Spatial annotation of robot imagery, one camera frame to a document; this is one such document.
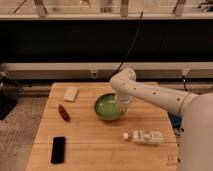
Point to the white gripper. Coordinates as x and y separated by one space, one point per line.
122 103

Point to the green ceramic bowl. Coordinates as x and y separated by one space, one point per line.
107 109

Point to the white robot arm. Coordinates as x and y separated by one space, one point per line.
195 151

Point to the clear plastic bottle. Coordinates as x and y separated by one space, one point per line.
144 137

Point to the white rectangular block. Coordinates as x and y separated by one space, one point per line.
70 94

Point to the blue connector box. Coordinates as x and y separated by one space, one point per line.
175 120

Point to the red chili pepper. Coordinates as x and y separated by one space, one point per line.
63 113

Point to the black smartphone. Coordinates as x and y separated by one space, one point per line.
58 150

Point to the black equipment at left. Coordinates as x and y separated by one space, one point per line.
7 103

